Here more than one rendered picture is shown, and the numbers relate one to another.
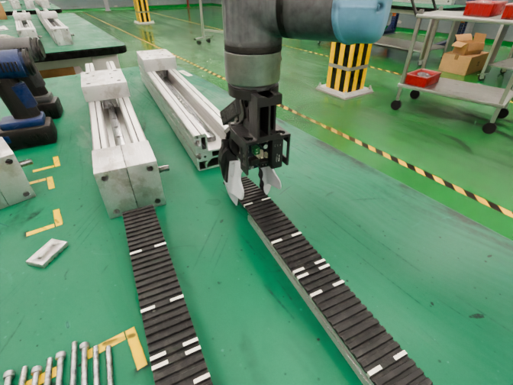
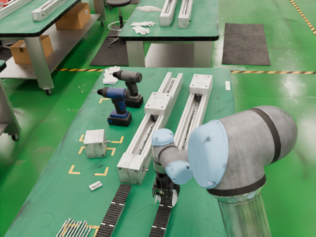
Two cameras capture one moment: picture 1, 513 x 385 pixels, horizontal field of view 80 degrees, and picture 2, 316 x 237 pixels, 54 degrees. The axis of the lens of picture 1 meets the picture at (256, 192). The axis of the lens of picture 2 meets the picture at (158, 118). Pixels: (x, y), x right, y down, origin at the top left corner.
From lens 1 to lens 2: 0.87 m
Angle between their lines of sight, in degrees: 35
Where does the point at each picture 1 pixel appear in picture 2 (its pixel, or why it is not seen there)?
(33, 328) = (80, 210)
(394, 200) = not seen: outside the picture
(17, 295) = (82, 196)
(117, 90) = (159, 112)
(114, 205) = (121, 177)
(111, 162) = (125, 162)
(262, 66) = (159, 168)
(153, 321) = (101, 228)
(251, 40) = (155, 160)
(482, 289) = not seen: outside the picture
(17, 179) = (101, 150)
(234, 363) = not seen: outside the picture
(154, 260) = (115, 209)
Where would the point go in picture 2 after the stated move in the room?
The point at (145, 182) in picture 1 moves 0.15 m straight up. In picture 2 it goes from (133, 175) to (130, 148)
